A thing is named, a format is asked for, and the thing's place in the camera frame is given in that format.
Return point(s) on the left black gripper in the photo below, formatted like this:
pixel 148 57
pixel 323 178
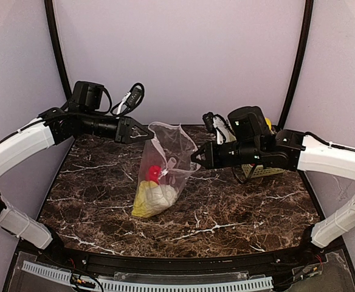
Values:
pixel 123 129

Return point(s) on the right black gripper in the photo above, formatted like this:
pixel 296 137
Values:
pixel 211 155

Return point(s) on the clear zip top bag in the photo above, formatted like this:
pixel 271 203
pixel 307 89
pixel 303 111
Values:
pixel 171 149

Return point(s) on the red toy pepper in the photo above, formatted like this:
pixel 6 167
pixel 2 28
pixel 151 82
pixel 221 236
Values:
pixel 153 173

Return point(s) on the toy napa cabbage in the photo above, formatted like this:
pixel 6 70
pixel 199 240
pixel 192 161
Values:
pixel 152 199

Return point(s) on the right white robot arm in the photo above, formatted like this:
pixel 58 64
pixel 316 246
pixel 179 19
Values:
pixel 248 139

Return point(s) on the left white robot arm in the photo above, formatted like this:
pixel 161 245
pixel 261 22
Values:
pixel 79 115

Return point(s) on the green perforated plastic basket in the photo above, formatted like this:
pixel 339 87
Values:
pixel 260 171

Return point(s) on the yellow toy lemon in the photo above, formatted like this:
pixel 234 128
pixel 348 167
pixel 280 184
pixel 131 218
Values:
pixel 268 123

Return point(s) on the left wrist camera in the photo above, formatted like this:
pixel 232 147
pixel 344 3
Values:
pixel 131 100

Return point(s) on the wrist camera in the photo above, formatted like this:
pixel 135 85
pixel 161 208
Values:
pixel 131 100
pixel 217 125

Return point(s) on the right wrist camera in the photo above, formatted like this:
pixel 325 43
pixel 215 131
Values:
pixel 217 125

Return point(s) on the black front table rail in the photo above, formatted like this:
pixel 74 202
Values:
pixel 275 262

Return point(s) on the left black frame post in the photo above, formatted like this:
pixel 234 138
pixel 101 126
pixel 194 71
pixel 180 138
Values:
pixel 56 46

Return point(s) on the black frame post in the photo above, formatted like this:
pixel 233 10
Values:
pixel 299 57
pixel 56 46

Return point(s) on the white slotted cable duct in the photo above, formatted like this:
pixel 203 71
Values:
pixel 148 282

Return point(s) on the right black frame post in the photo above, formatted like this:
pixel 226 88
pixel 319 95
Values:
pixel 299 57

